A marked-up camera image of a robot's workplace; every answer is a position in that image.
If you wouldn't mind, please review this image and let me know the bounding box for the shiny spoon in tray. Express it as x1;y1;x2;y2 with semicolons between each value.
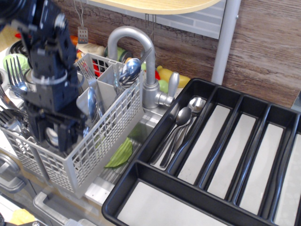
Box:
149;97;205;165

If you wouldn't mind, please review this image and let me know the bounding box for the large spoon in basket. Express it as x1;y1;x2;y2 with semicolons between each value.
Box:
87;87;101;127

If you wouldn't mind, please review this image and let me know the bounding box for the black stove burner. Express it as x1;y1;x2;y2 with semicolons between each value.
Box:
9;40;28;57

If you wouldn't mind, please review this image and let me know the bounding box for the green leaf in sink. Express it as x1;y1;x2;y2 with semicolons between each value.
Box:
105;137;133;168

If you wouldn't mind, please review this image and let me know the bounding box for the black cutlery tray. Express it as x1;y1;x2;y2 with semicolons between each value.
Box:
102;79;301;226

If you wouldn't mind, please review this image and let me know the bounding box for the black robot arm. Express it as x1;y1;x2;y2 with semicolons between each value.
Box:
0;0;87;152

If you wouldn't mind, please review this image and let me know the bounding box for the fork in basket back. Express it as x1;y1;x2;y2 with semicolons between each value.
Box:
76;56;105;118

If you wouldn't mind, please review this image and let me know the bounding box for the spoon at basket corner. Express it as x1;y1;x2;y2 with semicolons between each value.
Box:
114;58;141;96

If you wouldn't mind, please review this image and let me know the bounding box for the fork at left edge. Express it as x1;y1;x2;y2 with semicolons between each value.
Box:
7;62;28;96

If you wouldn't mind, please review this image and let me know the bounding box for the fork head lower left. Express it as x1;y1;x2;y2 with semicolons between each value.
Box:
0;109;32;139

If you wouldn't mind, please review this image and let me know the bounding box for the silver sink faucet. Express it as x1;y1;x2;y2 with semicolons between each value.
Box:
107;26;180;109

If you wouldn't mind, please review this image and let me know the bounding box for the hanging small metal spatula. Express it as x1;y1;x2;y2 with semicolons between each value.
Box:
73;0;88;44

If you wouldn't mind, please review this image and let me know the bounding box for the grey metal pole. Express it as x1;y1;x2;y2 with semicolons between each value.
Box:
211;0;241;85

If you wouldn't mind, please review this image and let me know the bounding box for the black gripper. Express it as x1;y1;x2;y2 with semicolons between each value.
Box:
24;99;87;153

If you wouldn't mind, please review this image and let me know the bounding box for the dark spoon in tray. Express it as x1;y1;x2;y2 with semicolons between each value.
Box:
159;106;192;168

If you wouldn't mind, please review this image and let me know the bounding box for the green toy cabbage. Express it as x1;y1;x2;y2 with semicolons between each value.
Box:
3;54;30;72

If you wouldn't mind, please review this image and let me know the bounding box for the grey plastic cutlery basket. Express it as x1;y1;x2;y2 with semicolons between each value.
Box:
2;54;144;198

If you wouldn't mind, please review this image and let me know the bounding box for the small steel spoon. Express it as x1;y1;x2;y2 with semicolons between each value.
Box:
45;127;58;147

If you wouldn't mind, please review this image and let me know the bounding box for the wooden shelf board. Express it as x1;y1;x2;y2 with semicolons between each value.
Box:
88;0;220;15

